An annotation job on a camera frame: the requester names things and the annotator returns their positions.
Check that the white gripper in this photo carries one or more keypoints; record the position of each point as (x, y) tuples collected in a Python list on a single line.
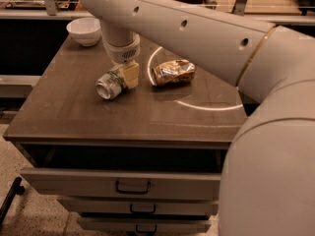
[(124, 53)]

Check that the green 7up soda can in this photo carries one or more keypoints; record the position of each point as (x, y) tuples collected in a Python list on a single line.
[(110, 85)]

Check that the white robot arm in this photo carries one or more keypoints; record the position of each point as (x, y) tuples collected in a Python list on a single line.
[(267, 185)]

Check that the white ceramic bowl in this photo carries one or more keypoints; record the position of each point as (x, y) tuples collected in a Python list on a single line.
[(85, 31)]

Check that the crumpled gold snack bag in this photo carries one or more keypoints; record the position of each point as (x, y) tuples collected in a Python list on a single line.
[(173, 72)]

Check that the grey drawer cabinet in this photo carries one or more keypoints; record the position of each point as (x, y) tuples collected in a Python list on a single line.
[(64, 124)]

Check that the top grey drawer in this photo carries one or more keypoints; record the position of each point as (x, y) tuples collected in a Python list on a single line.
[(123, 184)]

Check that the grey drawer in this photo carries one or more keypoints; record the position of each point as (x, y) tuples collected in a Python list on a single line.
[(144, 225), (123, 184), (138, 206)]

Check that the middle grey drawer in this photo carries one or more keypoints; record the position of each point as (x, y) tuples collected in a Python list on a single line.
[(138, 206)]

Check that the bottom grey drawer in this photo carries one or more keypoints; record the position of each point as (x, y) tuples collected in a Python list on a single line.
[(144, 225)]

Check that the black chair leg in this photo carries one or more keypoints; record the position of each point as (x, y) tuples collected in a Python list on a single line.
[(17, 189)]

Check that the metal shelf rail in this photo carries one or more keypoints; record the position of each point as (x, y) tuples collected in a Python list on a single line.
[(71, 15)]

